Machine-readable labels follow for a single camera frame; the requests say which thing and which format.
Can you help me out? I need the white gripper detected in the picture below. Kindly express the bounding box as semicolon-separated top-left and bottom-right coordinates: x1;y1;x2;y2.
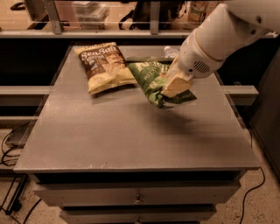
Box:
161;30;223;98

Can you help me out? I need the green jalapeno chip bag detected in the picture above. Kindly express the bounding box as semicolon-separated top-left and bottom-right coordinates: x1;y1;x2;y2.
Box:
127;61;197;109

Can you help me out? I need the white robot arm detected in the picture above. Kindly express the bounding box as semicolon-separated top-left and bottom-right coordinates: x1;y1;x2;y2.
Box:
161;0;280;97

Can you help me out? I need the brown sea salt chip bag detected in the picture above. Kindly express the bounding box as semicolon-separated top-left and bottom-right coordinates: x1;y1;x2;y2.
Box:
75;42;137;95

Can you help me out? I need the colourful snack bag on shelf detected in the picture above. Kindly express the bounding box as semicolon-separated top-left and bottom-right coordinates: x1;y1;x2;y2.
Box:
187;1;221;25

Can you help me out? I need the black bag on shelf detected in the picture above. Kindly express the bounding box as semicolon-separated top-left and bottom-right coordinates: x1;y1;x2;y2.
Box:
118;0;186;30

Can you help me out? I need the clear plastic water bottle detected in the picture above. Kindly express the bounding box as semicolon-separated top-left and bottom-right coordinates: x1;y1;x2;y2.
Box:
164;46;179;59

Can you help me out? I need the grey cabinet with drawers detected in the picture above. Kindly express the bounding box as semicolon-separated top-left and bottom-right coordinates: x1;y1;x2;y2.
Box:
16;52;259;211

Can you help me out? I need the clear plastic container on shelf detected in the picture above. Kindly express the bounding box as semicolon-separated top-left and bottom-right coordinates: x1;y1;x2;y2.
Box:
72;1;109;30

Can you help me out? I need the upper grey drawer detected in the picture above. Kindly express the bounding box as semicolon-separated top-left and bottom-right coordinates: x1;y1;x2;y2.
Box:
34;181;240;207

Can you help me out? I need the grey drawer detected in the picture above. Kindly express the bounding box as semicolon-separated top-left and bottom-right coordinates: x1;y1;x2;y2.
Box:
34;181;240;207
59;206;216;224

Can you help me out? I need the lower grey drawer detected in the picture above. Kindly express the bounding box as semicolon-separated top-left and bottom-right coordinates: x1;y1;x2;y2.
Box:
59;206;216;224

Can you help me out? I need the grey metal shelf rail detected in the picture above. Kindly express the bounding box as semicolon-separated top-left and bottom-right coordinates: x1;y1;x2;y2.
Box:
0;0;280;39

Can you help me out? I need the black cable right floor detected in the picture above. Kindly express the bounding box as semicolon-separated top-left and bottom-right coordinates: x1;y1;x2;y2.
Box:
238;128;266;224

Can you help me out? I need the black cables left floor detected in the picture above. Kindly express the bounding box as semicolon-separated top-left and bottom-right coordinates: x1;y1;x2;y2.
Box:
0;121;42;224

